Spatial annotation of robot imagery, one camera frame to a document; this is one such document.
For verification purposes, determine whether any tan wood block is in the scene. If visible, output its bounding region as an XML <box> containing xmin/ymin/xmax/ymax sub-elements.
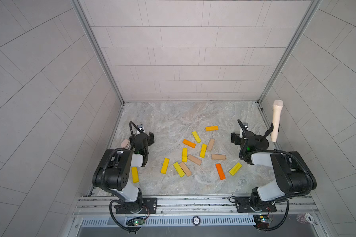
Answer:
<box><xmin>211</xmin><ymin>154</ymin><xmax>226</xmax><ymax>161</ymax></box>
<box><xmin>206</xmin><ymin>138</ymin><xmax>215</xmax><ymax>152</ymax></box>
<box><xmin>180</xmin><ymin>162</ymin><xmax>192</xmax><ymax>177</ymax></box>
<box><xmin>187</xmin><ymin>155</ymin><xmax>202</xmax><ymax>166</ymax></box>

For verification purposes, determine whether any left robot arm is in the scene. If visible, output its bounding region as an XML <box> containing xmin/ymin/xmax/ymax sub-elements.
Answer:
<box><xmin>92</xmin><ymin>132</ymin><xmax>154</xmax><ymax>213</ymax></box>

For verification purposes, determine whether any lime yellow block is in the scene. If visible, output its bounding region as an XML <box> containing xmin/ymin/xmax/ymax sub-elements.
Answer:
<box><xmin>173</xmin><ymin>162</ymin><xmax>185</xmax><ymax>177</ymax></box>
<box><xmin>229</xmin><ymin>163</ymin><xmax>242</xmax><ymax>176</ymax></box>
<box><xmin>192</xmin><ymin>131</ymin><xmax>201</xmax><ymax>143</ymax></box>

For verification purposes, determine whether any tan wood block right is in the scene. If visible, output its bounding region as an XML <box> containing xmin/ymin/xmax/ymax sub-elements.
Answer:
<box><xmin>211</xmin><ymin>154</ymin><xmax>226</xmax><ymax>161</ymax></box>

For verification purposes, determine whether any left circuit board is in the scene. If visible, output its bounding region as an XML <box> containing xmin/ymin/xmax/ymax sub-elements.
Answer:
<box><xmin>126</xmin><ymin>217</ymin><xmax>145</xmax><ymax>227</ymax></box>

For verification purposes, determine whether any tan wood lower block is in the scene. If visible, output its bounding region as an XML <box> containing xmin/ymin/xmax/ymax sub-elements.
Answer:
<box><xmin>180</xmin><ymin>162</ymin><xmax>192</xmax><ymax>177</ymax></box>

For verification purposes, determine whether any right circuit board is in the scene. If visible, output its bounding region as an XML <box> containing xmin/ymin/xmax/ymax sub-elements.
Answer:
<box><xmin>253</xmin><ymin>215</ymin><xmax>273</xmax><ymax>229</ymax></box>

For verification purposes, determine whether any red orange block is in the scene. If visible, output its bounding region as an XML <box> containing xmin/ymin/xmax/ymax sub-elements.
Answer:
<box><xmin>216</xmin><ymin>164</ymin><xmax>226</xmax><ymax>180</ymax></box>

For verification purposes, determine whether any round sticker on rail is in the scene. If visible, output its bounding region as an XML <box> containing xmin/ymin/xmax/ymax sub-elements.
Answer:
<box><xmin>192</xmin><ymin>216</ymin><xmax>201</xmax><ymax>226</ymax></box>

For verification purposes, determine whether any circuit board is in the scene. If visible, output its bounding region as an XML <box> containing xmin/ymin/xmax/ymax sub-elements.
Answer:
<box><xmin>126</xmin><ymin>217</ymin><xmax>145</xmax><ymax>227</ymax></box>
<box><xmin>253</xmin><ymin>215</ymin><xmax>273</xmax><ymax>229</ymax></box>

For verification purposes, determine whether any aluminium rail frame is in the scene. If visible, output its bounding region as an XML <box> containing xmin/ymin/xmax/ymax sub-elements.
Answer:
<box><xmin>61</xmin><ymin>195</ymin><xmax>331</xmax><ymax>237</ymax></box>

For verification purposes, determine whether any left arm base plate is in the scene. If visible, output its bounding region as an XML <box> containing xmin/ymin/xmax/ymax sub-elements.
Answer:
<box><xmin>114</xmin><ymin>197</ymin><xmax>158</xmax><ymax>214</ymax></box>

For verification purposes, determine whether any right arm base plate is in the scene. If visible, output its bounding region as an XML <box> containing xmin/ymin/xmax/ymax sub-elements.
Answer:
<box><xmin>233</xmin><ymin>197</ymin><xmax>277</xmax><ymax>213</ymax></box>

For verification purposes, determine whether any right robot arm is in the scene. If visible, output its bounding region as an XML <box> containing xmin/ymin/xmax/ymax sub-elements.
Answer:
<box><xmin>230</xmin><ymin>130</ymin><xmax>317</xmax><ymax>213</ymax></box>

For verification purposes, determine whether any tan wood block upper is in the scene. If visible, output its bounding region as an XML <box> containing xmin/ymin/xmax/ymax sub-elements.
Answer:
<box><xmin>206</xmin><ymin>138</ymin><xmax>215</xmax><ymax>152</ymax></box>

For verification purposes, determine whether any tan wood block centre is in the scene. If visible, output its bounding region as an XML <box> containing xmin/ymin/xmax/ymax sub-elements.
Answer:
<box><xmin>187</xmin><ymin>155</ymin><xmax>202</xmax><ymax>166</ymax></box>

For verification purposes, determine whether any amber orange far block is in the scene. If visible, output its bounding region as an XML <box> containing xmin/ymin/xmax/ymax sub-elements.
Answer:
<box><xmin>205</xmin><ymin>126</ymin><xmax>219</xmax><ymax>131</ymax></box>

